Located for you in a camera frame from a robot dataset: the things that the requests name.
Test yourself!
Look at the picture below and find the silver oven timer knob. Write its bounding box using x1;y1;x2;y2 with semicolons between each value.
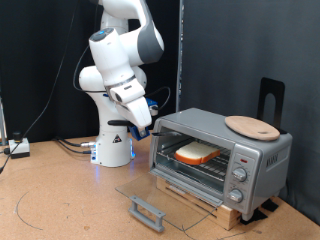
227;188;244;204

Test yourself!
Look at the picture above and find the base cable with silver connector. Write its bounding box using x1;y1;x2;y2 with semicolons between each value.
54;136;98;149

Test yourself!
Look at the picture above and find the black foam pad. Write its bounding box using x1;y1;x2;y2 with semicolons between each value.
261;198;280;213
239;208;269;226

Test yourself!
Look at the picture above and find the black curtain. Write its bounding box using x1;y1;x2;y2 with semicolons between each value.
0;0;183;143

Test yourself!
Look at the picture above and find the black base cable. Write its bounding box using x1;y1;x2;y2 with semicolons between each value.
53;138;94;156

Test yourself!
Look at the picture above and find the wire oven rack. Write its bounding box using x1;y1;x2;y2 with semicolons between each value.
156;137;233;180

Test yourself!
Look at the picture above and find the white bread slice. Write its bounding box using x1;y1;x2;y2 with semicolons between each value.
174;140;222;166

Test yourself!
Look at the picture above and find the silver oven temperature knob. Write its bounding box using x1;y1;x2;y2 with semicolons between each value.
232;166;248;183

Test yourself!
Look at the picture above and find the vertical metal pole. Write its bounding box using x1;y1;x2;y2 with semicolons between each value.
177;0;186;113

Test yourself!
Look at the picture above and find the grey metal frame leg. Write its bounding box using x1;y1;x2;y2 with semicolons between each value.
0;96;8;146

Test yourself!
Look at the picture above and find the grey curtain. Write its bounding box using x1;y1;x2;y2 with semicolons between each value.
181;0;320;226

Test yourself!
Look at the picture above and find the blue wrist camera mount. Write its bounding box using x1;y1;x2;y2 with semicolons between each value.
145;97;160;117

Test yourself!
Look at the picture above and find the oval wooden cutting board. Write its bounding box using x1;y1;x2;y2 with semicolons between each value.
224;115;281;142

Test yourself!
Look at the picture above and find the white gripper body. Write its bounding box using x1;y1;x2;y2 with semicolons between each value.
121;96;154;131

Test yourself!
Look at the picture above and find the wooden slatted riser block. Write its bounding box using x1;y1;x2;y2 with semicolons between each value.
155;176;243;231

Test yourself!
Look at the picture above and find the silver toaster oven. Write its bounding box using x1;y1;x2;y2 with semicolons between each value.
148;107;294;222

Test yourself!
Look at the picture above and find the long hanging black cable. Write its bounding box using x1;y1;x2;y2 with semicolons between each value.
0;0;81;174

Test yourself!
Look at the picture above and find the black metal bookend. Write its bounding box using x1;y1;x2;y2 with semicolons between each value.
257;77;288;135

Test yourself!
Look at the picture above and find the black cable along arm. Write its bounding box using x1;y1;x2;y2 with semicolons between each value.
72;44;172;112

